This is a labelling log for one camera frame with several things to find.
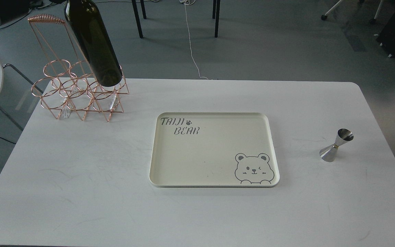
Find white chair base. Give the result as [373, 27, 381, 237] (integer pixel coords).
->
[320, 0, 388, 25]

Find black table legs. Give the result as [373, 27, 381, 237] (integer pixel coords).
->
[130, 0, 222, 39]

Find cream bear serving tray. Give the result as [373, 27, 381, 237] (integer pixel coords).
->
[149, 112, 280, 187]

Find steel double jigger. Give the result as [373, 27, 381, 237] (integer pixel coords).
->
[319, 128, 354, 162]

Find rose gold wire bottle rack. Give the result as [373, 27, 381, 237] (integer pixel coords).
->
[27, 14, 130, 121]

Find white floor cable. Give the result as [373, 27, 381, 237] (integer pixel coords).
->
[179, 0, 209, 80]

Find dark green wine bottle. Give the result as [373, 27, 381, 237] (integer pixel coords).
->
[64, 0, 122, 87]

